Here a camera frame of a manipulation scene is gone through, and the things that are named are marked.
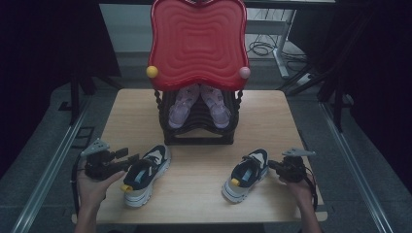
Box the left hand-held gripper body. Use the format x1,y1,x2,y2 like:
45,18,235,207
80,139,124,181

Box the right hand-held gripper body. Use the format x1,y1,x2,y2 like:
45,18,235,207
280,148,317,183

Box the navy and white sneaker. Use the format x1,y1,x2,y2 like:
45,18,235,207
221,148,270,204
120,144,172,209

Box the lilac sandal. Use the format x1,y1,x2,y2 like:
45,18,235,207
200,83,232,130
167,83,200,130

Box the red and black shoe rack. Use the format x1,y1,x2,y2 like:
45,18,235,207
147,0,252,147

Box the person's right hand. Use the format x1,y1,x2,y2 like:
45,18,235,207
279,176,314,205

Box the person's left hand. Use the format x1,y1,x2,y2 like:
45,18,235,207
76,170,126,210

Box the black stand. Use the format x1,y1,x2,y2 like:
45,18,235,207
276,62,346,133
57,72,124,126

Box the white power strip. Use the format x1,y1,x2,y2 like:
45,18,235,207
295,73,316,86

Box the dark curtain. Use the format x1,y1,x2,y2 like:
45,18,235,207
0,0,122,169
288,0,412,192

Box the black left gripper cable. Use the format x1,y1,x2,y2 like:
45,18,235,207
71,157,83,216

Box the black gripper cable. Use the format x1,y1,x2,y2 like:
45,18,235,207
71,157,83,216
303,174,321,212

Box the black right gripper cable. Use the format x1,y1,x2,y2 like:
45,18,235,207
303,174,321,212

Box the metal floor rail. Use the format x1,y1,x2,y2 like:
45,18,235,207
319,101,395,233
11,106,89,233

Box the black floor cables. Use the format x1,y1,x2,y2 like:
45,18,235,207
247,33,309,65

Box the white desk frame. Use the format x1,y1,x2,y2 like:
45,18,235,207
245,9,297,79

